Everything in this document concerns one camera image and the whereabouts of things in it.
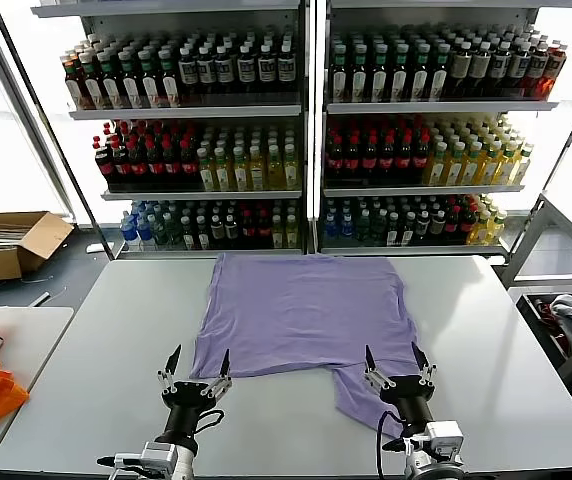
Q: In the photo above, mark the dark tea bottle green label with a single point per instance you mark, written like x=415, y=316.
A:
x=130, y=87
x=400, y=80
x=111, y=87
x=380, y=80
x=440, y=80
x=150, y=86
x=359, y=80
x=90, y=87
x=420, y=80
x=169, y=85
x=338, y=80

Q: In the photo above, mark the small white floor object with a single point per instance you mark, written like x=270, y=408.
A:
x=97, y=248

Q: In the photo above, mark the dark drink bottle navy label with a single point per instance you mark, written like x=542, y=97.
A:
x=246, y=68
x=188, y=70
x=207, y=70
x=500, y=65
x=518, y=65
x=224, y=69
x=266, y=68
x=286, y=67

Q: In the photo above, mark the grey metal shelf unit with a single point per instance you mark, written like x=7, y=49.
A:
x=441, y=106
x=186, y=111

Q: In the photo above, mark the dark drink bottle beige label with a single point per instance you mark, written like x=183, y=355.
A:
x=461, y=67
x=480, y=67

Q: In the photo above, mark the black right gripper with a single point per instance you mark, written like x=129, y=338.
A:
x=408, y=395

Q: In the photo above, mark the white side table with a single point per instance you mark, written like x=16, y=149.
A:
x=31, y=340

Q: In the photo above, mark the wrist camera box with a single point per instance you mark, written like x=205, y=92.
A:
x=443, y=435
x=157, y=454

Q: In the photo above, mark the dark bottle white label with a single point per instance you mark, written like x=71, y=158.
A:
x=188, y=235
x=202, y=235
x=408, y=232
x=392, y=232

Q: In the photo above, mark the blue water bottle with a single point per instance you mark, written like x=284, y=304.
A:
x=144, y=235
x=347, y=226
x=331, y=226
x=127, y=232

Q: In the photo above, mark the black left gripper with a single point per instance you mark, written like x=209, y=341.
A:
x=185, y=400

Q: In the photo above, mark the yellow juice bottle green label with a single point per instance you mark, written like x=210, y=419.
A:
x=276, y=175
x=453, y=170
x=522, y=167
x=222, y=175
x=436, y=170
x=206, y=175
x=471, y=170
x=506, y=170
x=257, y=175
x=291, y=175
x=240, y=175
x=478, y=230
x=488, y=170
x=496, y=229

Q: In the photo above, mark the red crumpled garment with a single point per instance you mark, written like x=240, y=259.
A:
x=548, y=312

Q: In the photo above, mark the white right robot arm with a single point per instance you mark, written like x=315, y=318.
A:
x=418, y=460

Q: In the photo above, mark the yellow-green drink bottle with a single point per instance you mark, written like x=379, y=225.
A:
x=292, y=235
x=278, y=235

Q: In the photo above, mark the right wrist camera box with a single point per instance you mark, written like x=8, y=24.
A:
x=443, y=435

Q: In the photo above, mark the white strips bundle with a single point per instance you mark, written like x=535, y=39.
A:
x=6, y=235

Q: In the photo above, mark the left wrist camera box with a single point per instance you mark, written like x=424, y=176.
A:
x=157, y=454

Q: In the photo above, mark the purple T-shirt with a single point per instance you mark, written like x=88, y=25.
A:
x=306, y=315

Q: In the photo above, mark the green drink bottle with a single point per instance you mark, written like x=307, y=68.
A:
x=363, y=227
x=173, y=232
x=379, y=227
x=160, y=232

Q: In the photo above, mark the cola bottle red cap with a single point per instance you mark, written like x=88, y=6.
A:
x=171, y=167
x=386, y=162
x=404, y=162
x=420, y=162
x=102, y=167
x=189, y=167
x=248, y=227
x=137, y=167
x=119, y=167
x=452, y=222
x=335, y=162
x=264, y=227
x=352, y=162
x=155, y=167
x=369, y=162
x=467, y=221

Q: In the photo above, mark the dark bottle grey label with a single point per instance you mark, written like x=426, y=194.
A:
x=217, y=230
x=423, y=222
x=231, y=230
x=437, y=222

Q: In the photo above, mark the white floor strip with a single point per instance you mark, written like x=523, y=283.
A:
x=41, y=299

